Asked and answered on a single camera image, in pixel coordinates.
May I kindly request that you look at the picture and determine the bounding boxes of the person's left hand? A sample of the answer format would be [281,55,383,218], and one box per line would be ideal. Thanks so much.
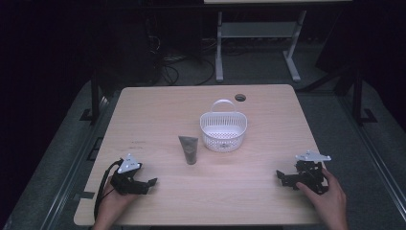
[92,177,139,228]

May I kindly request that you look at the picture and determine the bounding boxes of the white plastic basket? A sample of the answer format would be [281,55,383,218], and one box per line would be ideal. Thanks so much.
[199,99,249,153]

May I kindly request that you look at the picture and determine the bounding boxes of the white metal table frame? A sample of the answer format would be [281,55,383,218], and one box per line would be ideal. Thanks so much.
[214,10,307,83]

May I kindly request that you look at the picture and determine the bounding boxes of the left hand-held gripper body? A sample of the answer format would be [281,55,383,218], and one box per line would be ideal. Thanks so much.
[109,153,150,196]

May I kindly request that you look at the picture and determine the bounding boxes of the grey squeeze tube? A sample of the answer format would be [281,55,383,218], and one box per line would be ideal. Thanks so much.
[177,135,199,166]

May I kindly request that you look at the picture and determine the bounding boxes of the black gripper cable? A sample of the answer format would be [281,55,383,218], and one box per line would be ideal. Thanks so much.
[93,159,124,222]

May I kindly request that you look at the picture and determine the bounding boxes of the person's right hand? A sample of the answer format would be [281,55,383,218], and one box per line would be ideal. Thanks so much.
[295,167,349,224]

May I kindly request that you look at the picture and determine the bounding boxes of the black metal stand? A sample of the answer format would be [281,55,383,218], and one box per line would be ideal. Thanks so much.
[79,68,102,125]
[350,68,378,127]

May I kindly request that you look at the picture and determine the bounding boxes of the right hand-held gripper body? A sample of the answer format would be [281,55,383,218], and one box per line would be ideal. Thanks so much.
[285,149,332,196]

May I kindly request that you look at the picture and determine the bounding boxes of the black floor cables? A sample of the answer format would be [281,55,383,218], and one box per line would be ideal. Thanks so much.
[149,34,217,87]

